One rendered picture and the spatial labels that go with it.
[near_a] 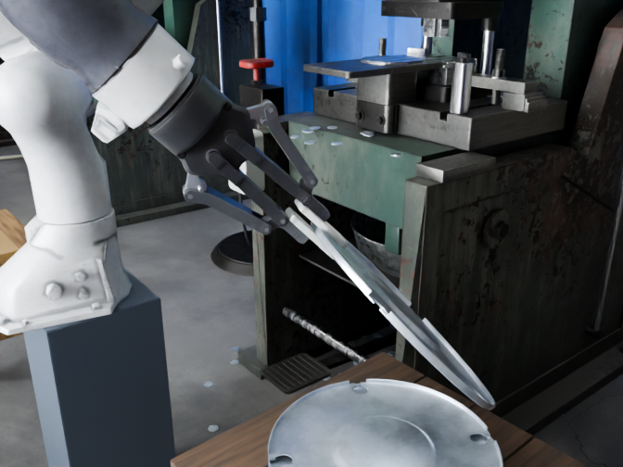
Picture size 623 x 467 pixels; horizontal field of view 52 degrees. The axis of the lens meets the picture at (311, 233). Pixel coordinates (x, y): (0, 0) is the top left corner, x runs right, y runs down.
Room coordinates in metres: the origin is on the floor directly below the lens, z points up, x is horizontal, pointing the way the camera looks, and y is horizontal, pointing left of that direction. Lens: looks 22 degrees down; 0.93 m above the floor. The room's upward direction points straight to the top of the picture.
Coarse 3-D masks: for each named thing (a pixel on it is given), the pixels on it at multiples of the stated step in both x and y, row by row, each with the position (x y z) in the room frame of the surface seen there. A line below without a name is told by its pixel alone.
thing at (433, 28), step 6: (426, 24) 1.37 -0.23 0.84; (432, 24) 1.35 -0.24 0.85; (438, 24) 1.35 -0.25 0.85; (444, 24) 1.35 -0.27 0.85; (426, 30) 1.37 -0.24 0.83; (432, 30) 1.35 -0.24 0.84; (438, 30) 1.35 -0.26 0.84; (444, 30) 1.35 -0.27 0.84; (432, 36) 1.35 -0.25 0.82; (438, 36) 1.35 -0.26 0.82; (444, 36) 1.35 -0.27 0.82
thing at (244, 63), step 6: (240, 60) 1.49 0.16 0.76; (246, 60) 1.48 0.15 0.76; (252, 60) 1.48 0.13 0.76; (258, 60) 1.48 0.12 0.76; (264, 60) 1.49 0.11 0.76; (270, 60) 1.49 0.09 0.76; (240, 66) 1.48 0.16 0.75; (246, 66) 1.47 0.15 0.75; (252, 66) 1.46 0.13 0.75; (258, 66) 1.46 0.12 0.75; (264, 66) 1.47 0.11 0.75; (270, 66) 1.48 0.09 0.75; (258, 72) 1.49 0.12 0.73; (258, 78) 1.49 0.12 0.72
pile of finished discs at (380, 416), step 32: (352, 384) 0.79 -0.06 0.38; (384, 384) 0.79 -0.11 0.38; (288, 416) 0.71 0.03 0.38; (320, 416) 0.71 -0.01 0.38; (352, 416) 0.71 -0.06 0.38; (384, 416) 0.71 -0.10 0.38; (416, 416) 0.71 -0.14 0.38; (448, 416) 0.71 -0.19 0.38; (288, 448) 0.65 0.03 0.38; (320, 448) 0.65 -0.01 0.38; (352, 448) 0.64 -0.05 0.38; (384, 448) 0.64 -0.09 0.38; (416, 448) 0.64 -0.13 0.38; (448, 448) 0.65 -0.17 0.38; (480, 448) 0.65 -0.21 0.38
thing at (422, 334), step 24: (360, 264) 0.72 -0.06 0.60; (360, 288) 0.55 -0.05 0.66; (384, 288) 0.65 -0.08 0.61; (384, 312) 0.53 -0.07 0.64; (408, 312) 0.64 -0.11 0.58; (408, 336) 0.51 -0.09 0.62; (432, 336) 0.63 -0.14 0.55; (432, 360) 0.51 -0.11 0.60; (456, 360) 0.69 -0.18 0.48; (456, 384) 0.51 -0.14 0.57; (480, 384) 0.65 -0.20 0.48
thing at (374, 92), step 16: (304, 64) 1.25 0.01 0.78; (320, 64) 1.25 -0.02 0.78; (336, 64) 1.25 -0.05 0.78; (352, 64) 1.25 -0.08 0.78; (368, 64) 1.25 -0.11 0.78; (384, 64) 1.24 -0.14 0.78; (400, 64) 1.24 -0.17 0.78; (416, 64) 1.25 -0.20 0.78; (432, 64) 1.27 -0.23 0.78; (368, 80) 1.27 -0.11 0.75; (384, 80) 1.24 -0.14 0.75; (400, 80) 1.24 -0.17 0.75; (416, 80) 1.28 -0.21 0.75; (368, 96) 1.27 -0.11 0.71; (384, 96) 1.24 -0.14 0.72; (400, 96) 1.25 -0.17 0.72; (368, 112) 1.27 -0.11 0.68; (384, 112) 1.24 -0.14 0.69; (368, 128) 1.27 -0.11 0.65; (384, 128) 1.24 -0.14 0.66
